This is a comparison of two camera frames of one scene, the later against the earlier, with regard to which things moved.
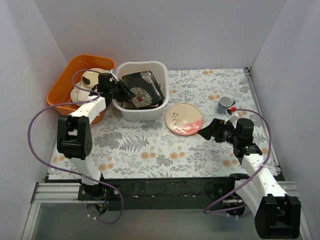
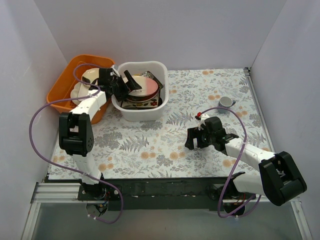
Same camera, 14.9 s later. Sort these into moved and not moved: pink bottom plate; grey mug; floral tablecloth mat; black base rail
Moved: pink bottom plate
Not moved: floral tablecloth mat; grey mug; black base rail
